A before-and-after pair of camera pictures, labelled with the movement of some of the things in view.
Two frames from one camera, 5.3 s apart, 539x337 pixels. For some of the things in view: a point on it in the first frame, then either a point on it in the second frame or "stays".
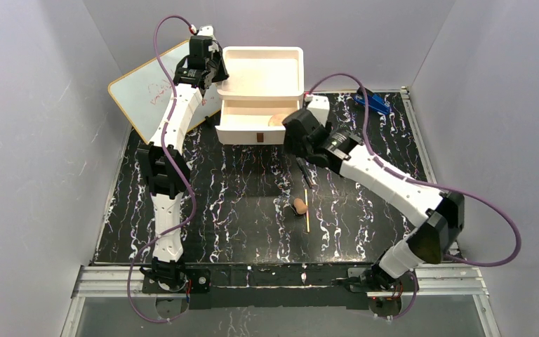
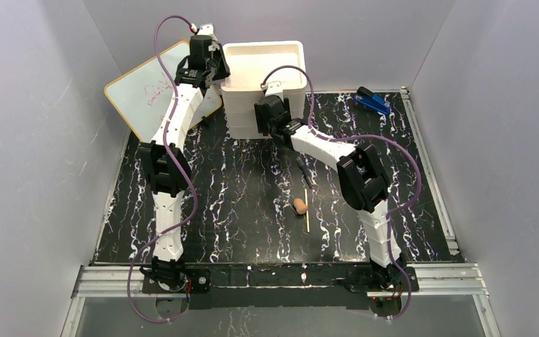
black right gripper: [299, 152] to [265, 124]
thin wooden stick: [307, 212] stays
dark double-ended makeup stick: [306, 172] stays
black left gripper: [211, 74] stays
